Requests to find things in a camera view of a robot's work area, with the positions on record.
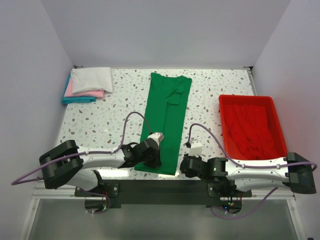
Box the folded teal t shirt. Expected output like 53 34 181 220
61 74 97 105

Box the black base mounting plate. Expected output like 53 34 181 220
73 178 253 210

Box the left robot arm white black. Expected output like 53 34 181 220
39 137 161 191

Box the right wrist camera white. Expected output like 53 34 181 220
188 139 203 157

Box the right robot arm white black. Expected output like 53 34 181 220
180 152 317 197

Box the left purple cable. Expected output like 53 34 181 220
11 111 155 215

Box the folded white t shirt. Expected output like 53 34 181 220
70 67 113 94

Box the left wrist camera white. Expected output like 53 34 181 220
147 132 164 146

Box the folded pink t shirt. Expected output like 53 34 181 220
64 77 105 98

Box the red t shirt in bin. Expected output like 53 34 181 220
224 104 279 160

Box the red plastic bin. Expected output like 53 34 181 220
218 94 287 161

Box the green t shirt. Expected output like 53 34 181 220
134 72 192 175

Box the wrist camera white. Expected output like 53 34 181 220
188 139 203 157
147 132 164 146

